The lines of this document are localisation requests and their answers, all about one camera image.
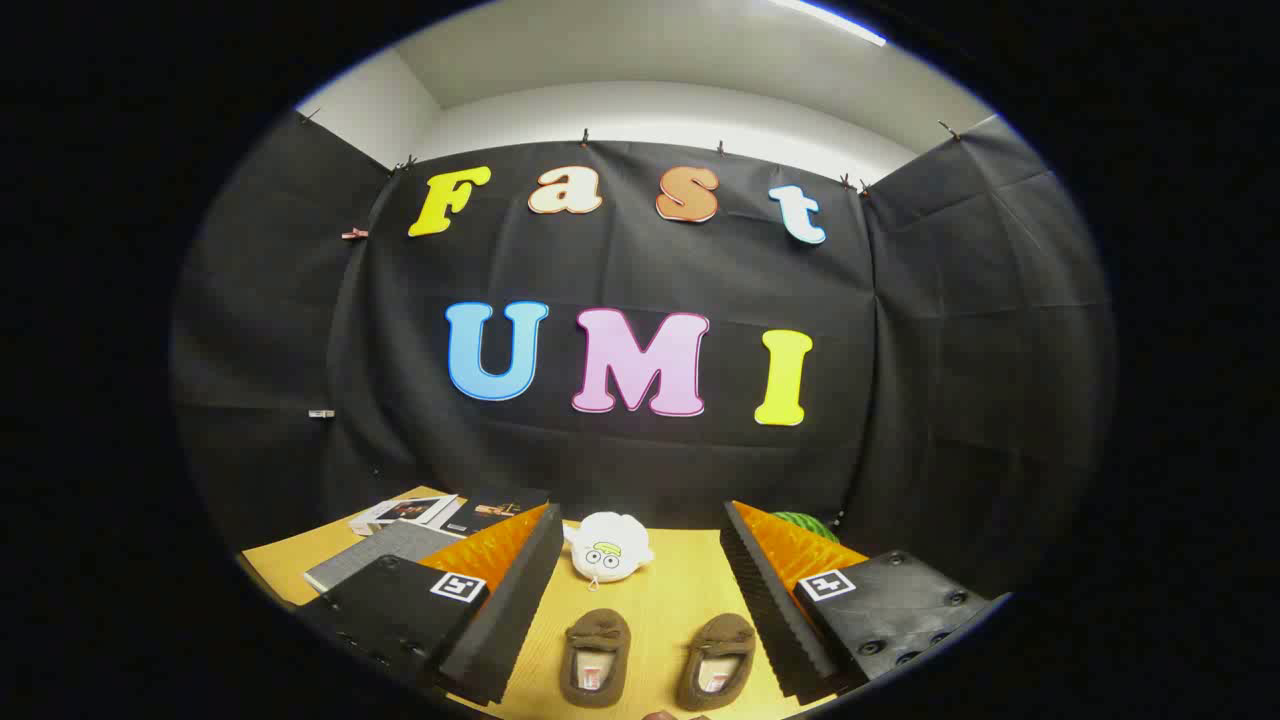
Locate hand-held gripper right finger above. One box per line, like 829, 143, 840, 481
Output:
720, 500, 1013, 705

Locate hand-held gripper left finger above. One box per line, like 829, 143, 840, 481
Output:
296, 502, 566, 707

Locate brown fuzzy shoe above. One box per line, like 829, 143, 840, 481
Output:
558, 608, 633, 709
677, 612, 758, 712

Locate grey fabric storage box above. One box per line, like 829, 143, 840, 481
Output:
304, 520, 466, 593

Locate watermelon slice plush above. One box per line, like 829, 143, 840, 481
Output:
770, 512, 841, 544

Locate black hardcover book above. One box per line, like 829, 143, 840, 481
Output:
438, 487, 551, 538

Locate white plush toy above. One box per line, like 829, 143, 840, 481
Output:
564, 511, 655, 591

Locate white portrait book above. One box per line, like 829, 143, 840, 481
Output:
348, 494, 459, 537

